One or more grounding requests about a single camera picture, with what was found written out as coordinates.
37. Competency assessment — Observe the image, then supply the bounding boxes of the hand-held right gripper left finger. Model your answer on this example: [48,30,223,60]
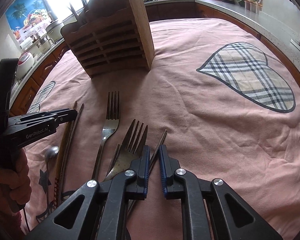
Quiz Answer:
[22,145,150,240]

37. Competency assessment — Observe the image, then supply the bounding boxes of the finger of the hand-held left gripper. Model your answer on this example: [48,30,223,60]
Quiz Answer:
[9,108,78,121]
[15,116,77,130]

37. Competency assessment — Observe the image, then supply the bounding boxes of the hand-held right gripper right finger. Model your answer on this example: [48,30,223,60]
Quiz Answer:
[159,144,283,240]

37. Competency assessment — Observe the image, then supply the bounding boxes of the silver metal fork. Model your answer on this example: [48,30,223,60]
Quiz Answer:
[91,91,121,180]
[104,119,149,183]

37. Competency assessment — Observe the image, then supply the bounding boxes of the wooden utensil holder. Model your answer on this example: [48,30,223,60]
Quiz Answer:
[60,0,155,78]

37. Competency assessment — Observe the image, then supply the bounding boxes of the person's left forearm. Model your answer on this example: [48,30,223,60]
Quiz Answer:
[0,200,23,240]

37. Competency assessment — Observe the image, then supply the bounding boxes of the person's left hand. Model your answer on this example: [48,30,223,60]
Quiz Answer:
[0,150,30,205]

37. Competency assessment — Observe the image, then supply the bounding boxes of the silver metal spoon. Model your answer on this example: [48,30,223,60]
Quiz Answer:
[44,146,60,215]

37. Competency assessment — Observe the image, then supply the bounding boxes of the plain brown wooden chopstick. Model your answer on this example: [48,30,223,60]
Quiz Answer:
[105,144,121,175]

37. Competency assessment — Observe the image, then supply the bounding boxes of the wooden base cabinets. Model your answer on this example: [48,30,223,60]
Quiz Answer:
[10,2,300,118]

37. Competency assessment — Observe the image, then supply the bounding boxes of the pink tablecloth with plaid hearts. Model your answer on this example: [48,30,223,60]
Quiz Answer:
[20,17,300,240]

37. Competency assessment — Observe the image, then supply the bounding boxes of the white and red rice cooker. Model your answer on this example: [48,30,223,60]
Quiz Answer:
[15,52,38,79]

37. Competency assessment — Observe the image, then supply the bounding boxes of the small white kitchen appliance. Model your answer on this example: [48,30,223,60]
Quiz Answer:
[36,36,52,54]

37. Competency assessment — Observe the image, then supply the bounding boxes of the white paper towel roll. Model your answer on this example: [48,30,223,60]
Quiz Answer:
[19,38,33,50]

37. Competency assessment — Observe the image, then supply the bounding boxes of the large white cooker pot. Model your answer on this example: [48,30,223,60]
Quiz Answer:
[45,20,65,43]

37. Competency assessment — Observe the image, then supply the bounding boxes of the tropical fruit print blind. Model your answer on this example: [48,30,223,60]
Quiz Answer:
[5,0,53,40]

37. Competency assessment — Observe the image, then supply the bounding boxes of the grey speckled kitchen countertop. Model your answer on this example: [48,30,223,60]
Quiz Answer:
[10,0,300,73]

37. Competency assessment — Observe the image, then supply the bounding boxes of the black cable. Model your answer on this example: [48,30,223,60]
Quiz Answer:
[21,204,32,233]

